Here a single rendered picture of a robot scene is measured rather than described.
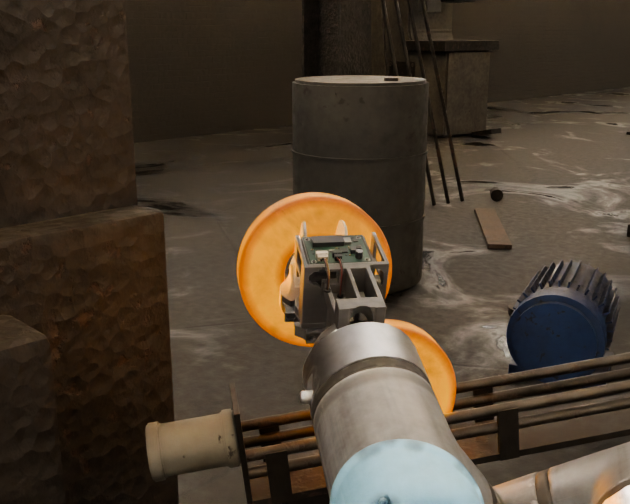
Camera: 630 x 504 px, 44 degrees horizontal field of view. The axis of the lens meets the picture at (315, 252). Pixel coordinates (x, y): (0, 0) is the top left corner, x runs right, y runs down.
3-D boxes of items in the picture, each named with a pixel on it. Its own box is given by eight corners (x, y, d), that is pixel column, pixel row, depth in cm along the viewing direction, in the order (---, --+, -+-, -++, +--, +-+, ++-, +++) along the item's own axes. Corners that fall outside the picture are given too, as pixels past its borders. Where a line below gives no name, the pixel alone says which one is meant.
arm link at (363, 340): (424, 444, 60) (299, 455, 58) (407, 400, 64) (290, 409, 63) (440, 352, 55) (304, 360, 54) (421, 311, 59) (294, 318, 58)
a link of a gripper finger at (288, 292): (323, 260, 75) (340, 313, 68) (322, 275, 76) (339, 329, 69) (274, 262, 74) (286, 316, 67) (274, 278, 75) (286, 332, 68)
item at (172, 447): (155, 462, 85) (146, 412, 83) (238, 447, 86) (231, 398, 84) (154, 494, 79) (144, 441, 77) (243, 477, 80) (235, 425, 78)
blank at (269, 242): (225, 203, 78) (227, 210, 75) (377, 180, 80) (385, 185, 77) (248, 349, 82) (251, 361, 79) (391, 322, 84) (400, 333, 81)
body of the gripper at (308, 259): (376, 227, 69) (413, 307, 59) (368, 307, 73) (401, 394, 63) (290, 231, 68) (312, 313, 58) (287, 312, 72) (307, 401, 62)
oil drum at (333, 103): (265, 276, 358) (261, 76, 334) (353, 251, 399) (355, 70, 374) (362, 307, 318) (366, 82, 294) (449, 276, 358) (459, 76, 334)
